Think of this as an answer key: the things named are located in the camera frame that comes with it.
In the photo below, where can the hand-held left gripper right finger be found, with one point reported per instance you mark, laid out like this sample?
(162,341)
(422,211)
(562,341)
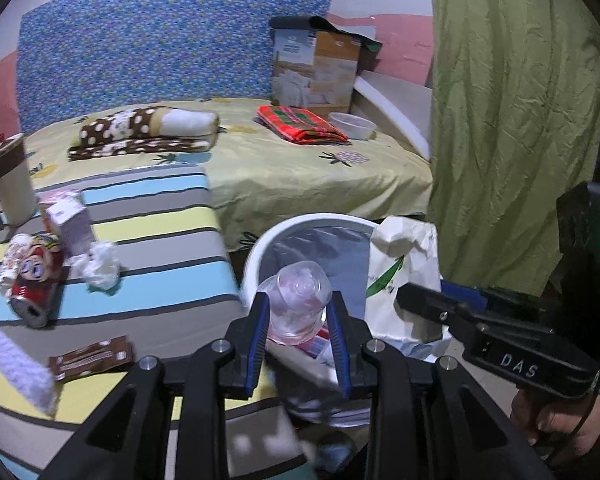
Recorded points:
(337,340)

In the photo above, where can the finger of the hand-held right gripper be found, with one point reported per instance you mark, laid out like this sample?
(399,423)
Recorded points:
(462,292)
(430,305)

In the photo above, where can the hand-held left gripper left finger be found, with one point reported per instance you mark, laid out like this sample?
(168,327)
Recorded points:
(257,340)

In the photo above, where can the clear plastic cup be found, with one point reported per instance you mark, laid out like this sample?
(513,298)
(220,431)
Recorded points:
(295,300)

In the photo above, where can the white paper bag green print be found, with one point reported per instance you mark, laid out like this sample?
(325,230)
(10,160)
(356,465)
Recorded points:
(405,255)

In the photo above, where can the white round bin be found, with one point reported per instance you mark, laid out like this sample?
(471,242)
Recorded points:
(252,270)

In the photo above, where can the brown snack wrapper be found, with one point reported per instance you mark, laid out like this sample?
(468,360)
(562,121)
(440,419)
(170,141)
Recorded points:
(90,357)

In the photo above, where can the white tissue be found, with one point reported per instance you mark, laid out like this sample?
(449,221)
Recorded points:
(100,267)

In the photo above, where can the crushed red can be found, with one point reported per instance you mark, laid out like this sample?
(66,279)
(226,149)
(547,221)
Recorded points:
(35,300)

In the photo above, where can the person's right hand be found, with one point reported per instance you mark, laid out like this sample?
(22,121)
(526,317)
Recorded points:
(545,420)

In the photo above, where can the translucent bin liner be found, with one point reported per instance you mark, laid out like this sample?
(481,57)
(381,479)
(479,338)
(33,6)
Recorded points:
(330,250)

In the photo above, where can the striped table cover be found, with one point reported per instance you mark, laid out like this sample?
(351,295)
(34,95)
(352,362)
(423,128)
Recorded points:
(155,240)

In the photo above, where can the yellow pineapple-print bedsheet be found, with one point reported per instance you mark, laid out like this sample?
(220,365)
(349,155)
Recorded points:
(280,175)

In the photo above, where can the green curtain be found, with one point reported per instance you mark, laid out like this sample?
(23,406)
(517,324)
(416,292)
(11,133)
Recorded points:
(505,110)

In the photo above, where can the white bowl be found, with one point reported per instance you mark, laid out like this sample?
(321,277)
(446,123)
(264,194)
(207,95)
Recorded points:
(352,125)

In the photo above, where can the small pink carton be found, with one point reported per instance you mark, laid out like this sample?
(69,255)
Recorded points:
(72,227)

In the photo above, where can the red plaid cloth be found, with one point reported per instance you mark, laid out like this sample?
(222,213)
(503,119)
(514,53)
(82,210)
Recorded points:
(300,122)

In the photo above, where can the brown polka-dot blanket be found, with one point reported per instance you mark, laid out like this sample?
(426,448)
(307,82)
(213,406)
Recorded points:
(110,127)

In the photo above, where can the crumpled patterned paper cup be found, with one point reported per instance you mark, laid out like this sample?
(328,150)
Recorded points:
(9,266)

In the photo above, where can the cardboard bedding package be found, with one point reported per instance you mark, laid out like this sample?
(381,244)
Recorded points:
(310,70)

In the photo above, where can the blue patterned headboard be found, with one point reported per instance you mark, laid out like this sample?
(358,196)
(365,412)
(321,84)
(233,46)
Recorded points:
(155,45)

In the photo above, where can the white bed frame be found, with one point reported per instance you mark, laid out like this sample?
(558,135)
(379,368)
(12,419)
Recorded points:
(395,105)

